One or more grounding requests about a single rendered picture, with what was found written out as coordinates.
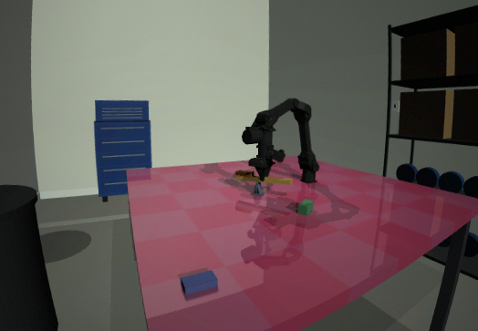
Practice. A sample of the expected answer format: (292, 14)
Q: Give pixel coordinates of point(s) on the small green block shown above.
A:
(305, 207)

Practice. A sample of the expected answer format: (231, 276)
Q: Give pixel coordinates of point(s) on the blue rectangular block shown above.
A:
(198, 282)

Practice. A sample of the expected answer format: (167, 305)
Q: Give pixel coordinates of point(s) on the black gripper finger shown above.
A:
(269, 168)
(261, 172)

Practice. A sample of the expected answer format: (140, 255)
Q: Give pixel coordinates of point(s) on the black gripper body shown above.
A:
(261, 160)

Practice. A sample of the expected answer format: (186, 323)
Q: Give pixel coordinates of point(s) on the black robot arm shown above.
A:
(262, 129)

